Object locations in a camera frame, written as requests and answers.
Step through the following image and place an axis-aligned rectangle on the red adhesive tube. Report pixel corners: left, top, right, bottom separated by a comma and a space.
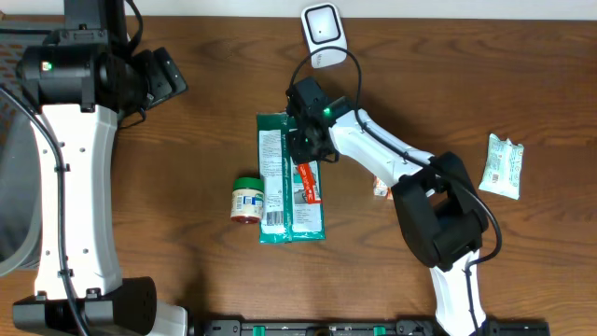
297, 163, 322, 204

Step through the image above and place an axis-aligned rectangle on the green 3M adhesive package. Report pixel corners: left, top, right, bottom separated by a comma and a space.
257, 113, 326, 244

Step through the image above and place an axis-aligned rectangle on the green-lidded small jar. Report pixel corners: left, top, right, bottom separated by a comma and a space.
230, 177, 265, 224

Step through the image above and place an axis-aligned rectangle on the mint green wipes pack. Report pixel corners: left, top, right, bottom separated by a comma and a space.
479, 133, 524, 200

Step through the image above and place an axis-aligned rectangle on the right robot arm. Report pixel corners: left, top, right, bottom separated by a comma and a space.
286, 94, 488, 335

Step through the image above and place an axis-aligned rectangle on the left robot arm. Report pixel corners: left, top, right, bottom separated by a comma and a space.
13, 0, 197, 336

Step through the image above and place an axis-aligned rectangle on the white barcode scanner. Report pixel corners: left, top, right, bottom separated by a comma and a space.
300, 2, 347, 69

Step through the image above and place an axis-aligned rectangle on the grey plastic mesh basket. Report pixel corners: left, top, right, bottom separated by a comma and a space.
1, 21, 62, 276

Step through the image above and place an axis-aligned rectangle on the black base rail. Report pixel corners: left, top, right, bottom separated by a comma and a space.
188, 319, 551, 336

